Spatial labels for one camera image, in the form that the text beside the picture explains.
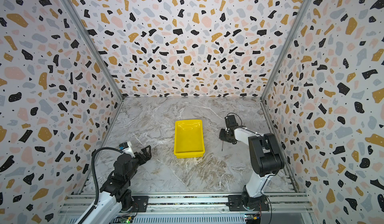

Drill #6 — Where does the aluminium corner post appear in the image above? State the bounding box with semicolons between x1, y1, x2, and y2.
260;0;311;102
60;0;124;101

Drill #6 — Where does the aluminium corner post left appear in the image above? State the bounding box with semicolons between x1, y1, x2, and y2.
60;0;124;101

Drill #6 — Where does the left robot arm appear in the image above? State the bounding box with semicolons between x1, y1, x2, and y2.
76;142;152;224

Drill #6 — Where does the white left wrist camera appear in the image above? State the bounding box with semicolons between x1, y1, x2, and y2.
119;142;136;159

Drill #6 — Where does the yellow plastic bin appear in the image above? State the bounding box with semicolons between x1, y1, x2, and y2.
174;120;205;159

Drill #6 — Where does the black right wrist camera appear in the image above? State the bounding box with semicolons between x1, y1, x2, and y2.
225;115;239;129

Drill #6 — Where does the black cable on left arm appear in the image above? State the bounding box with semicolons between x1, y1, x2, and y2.
77;146;124;224

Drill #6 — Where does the aluminium corner post right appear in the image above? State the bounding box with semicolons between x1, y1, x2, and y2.
260;0;311;102

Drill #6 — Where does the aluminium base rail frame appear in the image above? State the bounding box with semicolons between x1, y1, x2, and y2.
56;191;319;224

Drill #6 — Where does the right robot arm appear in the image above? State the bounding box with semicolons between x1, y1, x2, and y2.
174;124;285;212

